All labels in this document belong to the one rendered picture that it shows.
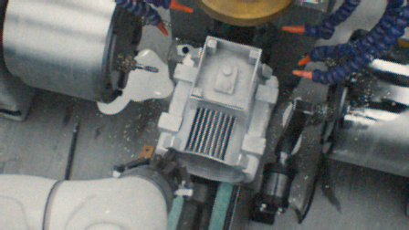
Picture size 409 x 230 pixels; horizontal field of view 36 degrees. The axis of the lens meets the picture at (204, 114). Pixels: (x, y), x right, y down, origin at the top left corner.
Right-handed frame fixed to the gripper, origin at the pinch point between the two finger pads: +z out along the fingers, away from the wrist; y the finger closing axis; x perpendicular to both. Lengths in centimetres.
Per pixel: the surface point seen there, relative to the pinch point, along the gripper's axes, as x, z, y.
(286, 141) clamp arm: -7.5, 4.8, -19.0
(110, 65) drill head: -13.0, 7.7, 14.8
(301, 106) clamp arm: -15.9, -8.0, -19.2
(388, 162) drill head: -7.3, 8.4, -37.6
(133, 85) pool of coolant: -5.3, 37.6, 16.0
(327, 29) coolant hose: -27.8, 2.6, -20.9
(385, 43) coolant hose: -27.9, -13.5, -27.8
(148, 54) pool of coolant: -12.6, 41.8, 14.9
